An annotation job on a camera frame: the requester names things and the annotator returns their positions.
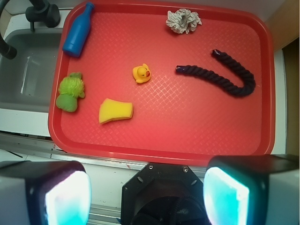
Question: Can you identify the red plastic tray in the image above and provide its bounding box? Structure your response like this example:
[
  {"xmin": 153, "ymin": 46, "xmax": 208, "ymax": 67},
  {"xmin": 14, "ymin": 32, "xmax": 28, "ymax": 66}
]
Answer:
[{"xmin": 48, "ymin": 0, "xmax": 275, "ymax": 166}]

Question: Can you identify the black faucet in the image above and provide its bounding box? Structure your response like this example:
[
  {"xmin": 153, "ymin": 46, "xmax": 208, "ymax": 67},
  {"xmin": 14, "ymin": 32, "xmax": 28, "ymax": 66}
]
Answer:
[{"xmin": 0, "ymin": 0, "xmax": 60, "ymax": 60}]

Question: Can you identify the dark purple rope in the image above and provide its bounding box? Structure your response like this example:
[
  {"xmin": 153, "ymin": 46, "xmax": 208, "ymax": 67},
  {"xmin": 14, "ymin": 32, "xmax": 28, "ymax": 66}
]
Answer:
[{"xmin": 175, "ymin": 49, "xmax": 256, "ymax": 98}]

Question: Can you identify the yellow rubber duck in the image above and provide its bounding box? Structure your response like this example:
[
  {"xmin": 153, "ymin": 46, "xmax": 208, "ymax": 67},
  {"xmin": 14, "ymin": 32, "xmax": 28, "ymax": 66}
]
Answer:
[{"xmin": 132, "ymin": 63, "xmax": 151, "ymax": 84}]

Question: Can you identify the grey sink basin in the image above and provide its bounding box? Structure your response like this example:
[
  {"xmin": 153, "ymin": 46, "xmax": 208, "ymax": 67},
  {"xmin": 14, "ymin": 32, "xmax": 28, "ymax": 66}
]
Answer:
[{"xmin": 0, "ymin": 28, "xmax": 62, "ymax": 113}]

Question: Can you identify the crumpled grey paper towel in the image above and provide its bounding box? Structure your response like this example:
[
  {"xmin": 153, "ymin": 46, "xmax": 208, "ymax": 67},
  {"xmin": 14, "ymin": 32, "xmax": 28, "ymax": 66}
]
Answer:
[{"xmin": 165, "ymin": 8, "xmax": 203, "ymax": 34}]

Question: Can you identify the yellow sponge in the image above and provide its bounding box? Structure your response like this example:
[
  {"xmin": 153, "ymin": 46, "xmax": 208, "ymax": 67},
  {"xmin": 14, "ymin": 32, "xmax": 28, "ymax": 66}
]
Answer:
[{"xmin": 99, "ymin": 98, "xmax": 134, "ymax": 124}]

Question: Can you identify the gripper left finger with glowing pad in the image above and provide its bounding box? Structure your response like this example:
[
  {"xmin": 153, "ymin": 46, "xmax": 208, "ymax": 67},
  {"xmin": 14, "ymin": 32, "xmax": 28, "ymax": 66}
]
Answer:
[{"xmin": 0, "ymin": 161, "xmax": 91, "ymax": 225}]

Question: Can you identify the green fuzzy sponge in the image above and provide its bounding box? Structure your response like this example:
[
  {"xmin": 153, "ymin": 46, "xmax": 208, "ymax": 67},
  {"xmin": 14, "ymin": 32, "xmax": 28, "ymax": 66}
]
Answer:
[{"xmin": 55, "ymin": 72, "xmax": 85, "ymax": 113}]

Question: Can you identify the blue plastic bottle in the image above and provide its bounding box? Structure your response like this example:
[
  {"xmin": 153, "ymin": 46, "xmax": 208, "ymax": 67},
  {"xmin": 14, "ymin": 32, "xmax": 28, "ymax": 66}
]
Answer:
[{"xmin": 62, "ymin": 2, "xmax": 95, "ymax": 58}]

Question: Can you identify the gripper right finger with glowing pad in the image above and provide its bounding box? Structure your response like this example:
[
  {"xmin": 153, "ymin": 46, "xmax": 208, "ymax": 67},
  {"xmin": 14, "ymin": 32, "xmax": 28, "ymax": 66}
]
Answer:
[{"xmin": 203, "ymin": 154, "xmax": 300, "ymax": 225}]

